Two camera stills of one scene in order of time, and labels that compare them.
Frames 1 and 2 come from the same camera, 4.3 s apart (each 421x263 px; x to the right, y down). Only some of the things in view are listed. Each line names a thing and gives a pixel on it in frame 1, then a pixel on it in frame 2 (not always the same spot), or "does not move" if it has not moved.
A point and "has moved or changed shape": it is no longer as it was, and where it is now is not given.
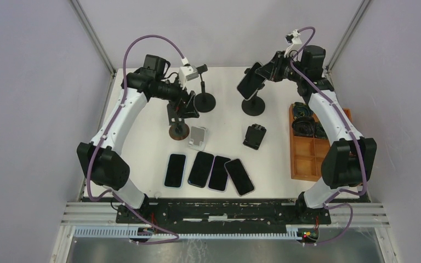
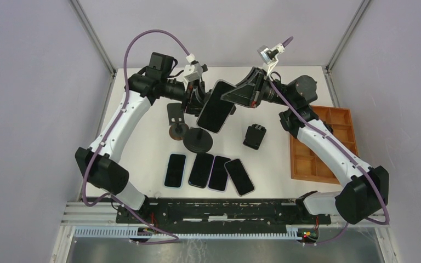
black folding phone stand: (255, 136) does not move
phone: (251, 82) has moved or changed shape
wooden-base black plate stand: (178, 130) does not move
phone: (239, 176) does not move
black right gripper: (272, 70) -> (250, 95)
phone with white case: (200, 169) does not move
